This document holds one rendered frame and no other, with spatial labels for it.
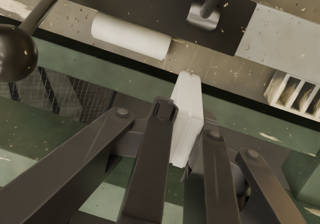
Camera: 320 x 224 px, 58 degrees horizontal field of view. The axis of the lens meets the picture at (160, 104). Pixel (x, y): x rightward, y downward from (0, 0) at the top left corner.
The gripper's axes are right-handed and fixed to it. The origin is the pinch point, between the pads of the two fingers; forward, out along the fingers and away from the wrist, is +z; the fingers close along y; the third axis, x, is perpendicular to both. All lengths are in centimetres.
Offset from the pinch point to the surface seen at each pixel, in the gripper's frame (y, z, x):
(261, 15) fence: 5.0, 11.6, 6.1
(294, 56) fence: 9.4, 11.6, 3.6
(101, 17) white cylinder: -9.3, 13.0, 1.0
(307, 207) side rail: 24.9, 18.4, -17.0
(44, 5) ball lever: -11.8, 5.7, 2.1
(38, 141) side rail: -14.1, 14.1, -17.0
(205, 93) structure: 4.8, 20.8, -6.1
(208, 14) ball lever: 0.2, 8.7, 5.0
